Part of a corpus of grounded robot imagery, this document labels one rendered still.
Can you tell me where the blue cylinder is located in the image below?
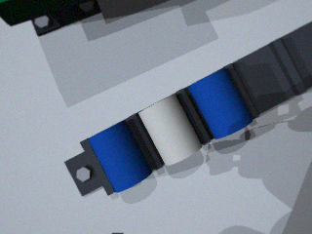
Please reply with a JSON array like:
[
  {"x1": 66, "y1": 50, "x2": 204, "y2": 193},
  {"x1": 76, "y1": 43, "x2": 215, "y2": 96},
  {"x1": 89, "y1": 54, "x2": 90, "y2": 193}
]
[
  {"x1": 188, "y1": 67, "x2": 253, "y2": 139},
  {"x1": 88, "y1": 120, "x2": 152, "y2": 193}
]

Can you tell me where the white cylinder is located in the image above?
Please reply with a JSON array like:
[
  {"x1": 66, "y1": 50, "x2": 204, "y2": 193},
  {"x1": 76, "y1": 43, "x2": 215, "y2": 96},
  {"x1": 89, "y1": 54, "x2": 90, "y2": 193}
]
[{"x1": 138, "y1": 94, "x2": 203, "y2": 166}]

